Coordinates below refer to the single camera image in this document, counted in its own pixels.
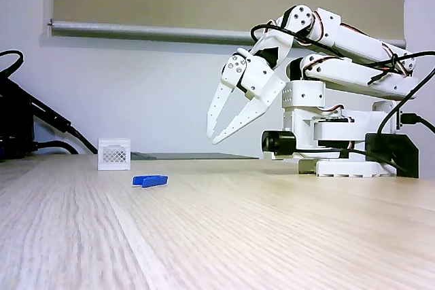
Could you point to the blue peg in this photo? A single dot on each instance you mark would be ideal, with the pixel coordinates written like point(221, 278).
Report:
point(151, 180)

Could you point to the small white lattice crate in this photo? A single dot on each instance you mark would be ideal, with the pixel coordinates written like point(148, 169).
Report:
point(114, 154)

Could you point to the flat dark grey sheet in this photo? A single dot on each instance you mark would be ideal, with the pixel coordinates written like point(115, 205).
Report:
point(204, 156)

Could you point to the black table clamp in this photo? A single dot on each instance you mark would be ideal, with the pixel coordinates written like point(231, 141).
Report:
point(397, 154)

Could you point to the black box device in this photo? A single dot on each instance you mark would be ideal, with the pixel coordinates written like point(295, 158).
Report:
point(13, 117)

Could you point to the black cylindrical camera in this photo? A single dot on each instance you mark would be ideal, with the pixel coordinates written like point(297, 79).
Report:
point(283, 144)

